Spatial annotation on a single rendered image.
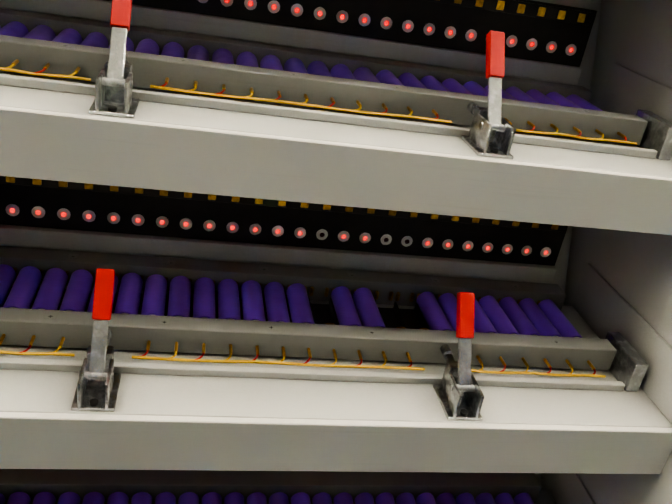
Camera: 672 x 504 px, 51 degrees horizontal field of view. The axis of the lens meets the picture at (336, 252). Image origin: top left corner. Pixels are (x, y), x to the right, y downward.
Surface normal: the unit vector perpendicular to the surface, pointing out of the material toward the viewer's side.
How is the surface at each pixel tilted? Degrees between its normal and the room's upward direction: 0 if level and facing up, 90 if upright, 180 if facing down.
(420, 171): 111
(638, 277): 90
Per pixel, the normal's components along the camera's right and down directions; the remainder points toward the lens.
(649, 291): -0.98, -0.07
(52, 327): 0.15, 0.47
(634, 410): 0.16, -0.88
